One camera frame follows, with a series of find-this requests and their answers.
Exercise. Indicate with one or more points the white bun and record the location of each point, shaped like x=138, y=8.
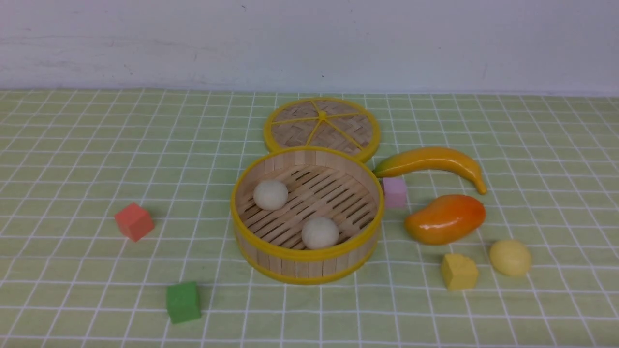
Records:
x=270, y=195
x=319, y=233

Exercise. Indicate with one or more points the orange toy mango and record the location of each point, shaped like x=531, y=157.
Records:
x=445, y=220

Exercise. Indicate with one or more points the bamboo steamer tray yellow rim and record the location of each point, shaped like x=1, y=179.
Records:
x=321, y=182

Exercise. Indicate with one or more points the red foam cube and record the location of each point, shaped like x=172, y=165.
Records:
x=134, y=222

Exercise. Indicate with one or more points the woven bamboo steamer lid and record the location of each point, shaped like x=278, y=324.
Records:
x=326, y=122

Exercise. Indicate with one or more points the pink foam cube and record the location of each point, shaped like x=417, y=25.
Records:
x=395, y=192

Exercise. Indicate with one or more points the green checkered tablecloth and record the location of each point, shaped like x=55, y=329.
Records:
x=72, y=159

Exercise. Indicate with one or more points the yellow foam cube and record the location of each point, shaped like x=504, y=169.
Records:
x=459, y=272

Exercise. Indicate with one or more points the yellow round bun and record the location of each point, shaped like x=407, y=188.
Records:
x=510, y=257

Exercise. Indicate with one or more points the green foam cube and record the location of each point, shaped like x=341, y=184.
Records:
x=183, y=302

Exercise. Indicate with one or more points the white bun front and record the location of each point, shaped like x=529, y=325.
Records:
x=319, y=233

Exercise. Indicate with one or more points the yellow green toy banana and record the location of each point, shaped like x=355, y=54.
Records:
x=432, y=158

